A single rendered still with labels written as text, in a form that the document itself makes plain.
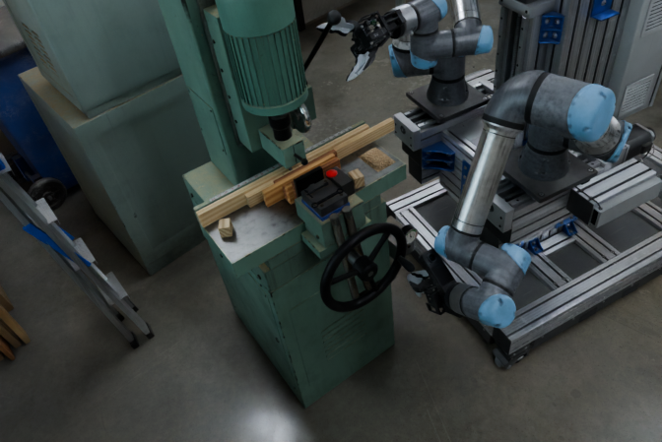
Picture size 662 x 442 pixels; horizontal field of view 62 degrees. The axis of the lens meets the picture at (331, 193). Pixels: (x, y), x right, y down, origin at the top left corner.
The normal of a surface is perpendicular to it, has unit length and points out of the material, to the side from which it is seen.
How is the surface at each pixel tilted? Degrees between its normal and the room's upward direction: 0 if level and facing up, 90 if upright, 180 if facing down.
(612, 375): 0
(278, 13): 90
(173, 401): 0
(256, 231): 0
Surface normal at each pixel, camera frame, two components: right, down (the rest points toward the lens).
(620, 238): -0.11, -0.73
